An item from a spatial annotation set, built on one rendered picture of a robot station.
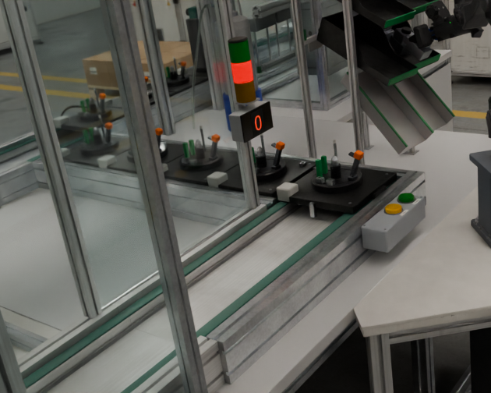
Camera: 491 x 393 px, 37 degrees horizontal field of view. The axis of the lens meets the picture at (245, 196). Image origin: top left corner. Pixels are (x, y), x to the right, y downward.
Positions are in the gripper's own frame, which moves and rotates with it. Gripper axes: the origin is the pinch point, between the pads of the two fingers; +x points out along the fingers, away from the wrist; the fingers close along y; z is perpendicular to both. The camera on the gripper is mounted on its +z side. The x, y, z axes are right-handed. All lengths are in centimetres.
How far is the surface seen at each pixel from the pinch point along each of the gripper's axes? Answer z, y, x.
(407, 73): -8.7, 11.4, 0.0
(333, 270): -44, 68, -10
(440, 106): -22.6, -9.2, 7.6
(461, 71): -44, -335, 229
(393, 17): 7.3, 12.3, -1.1
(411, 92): -16.0, -5.7, 14.1
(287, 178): -27, 44, 25
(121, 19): 17, 120, -42
